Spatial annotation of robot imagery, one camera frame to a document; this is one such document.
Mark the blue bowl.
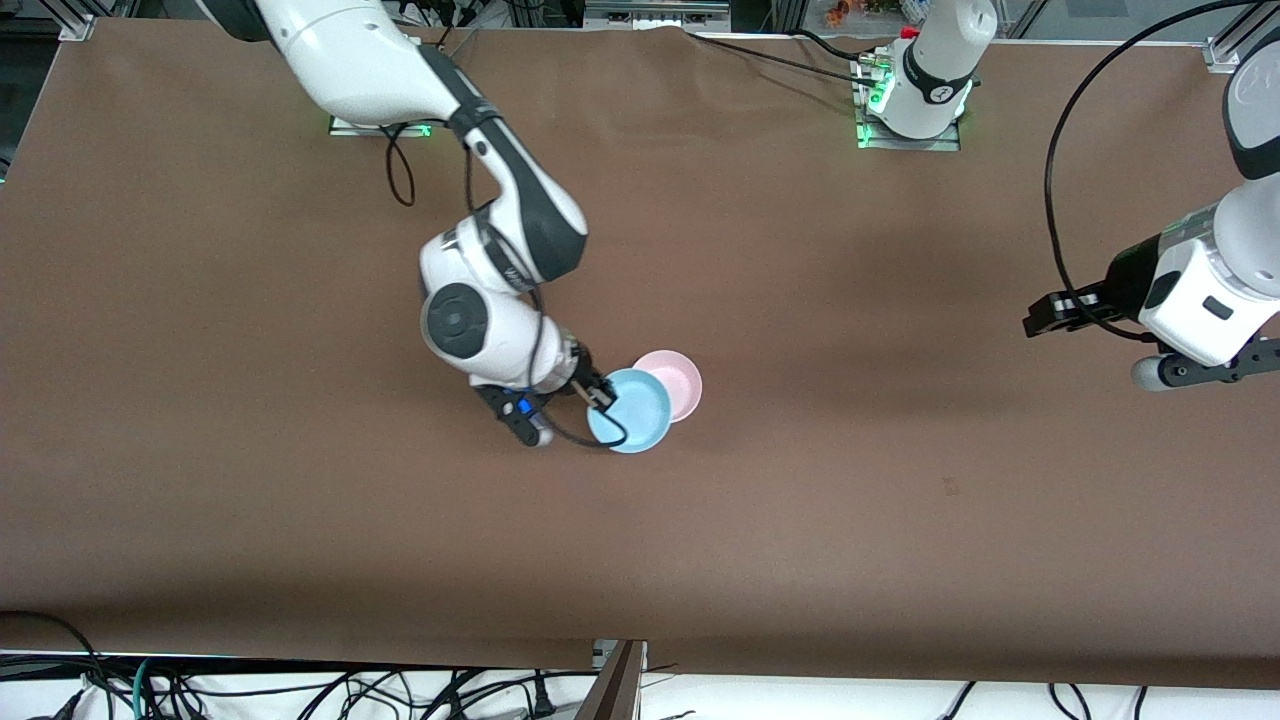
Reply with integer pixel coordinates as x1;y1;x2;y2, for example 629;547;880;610
586;368;673;455

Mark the pink bowl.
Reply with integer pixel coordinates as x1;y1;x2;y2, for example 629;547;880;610
633;350;704;424

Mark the brown table cover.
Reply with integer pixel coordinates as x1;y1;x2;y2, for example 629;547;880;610
0;18;1280;691

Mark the grey metal box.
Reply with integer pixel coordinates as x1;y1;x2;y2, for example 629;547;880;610
583;0;733;33

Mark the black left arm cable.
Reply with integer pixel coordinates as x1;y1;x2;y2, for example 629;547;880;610
1043;0;1273;344

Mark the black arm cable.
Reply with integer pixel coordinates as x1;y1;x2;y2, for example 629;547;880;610
1043;0;1273;344
383;118;629;450

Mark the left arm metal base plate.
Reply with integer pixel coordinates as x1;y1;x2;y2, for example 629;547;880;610
855;55;963;153

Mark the aluminium frame strut with bracket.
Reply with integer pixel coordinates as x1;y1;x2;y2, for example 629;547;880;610
1203;0;1280;73

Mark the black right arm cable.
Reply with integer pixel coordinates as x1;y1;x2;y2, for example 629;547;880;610
383;118;629;450

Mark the aluminium frame post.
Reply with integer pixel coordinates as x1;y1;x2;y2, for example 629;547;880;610
575;640;648;720

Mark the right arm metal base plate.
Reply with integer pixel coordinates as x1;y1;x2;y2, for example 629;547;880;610
328;112;435;138

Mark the black cable on table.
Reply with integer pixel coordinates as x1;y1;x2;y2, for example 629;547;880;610
684;28;873;81

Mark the teal cable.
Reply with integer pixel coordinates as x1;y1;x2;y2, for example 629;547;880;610
132;657;163;720

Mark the thick black looped cable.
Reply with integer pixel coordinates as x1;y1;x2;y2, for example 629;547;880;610
0;610;101;701

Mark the aluminium frame corner bracket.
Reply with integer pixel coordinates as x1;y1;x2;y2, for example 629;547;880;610
55;0;136;43

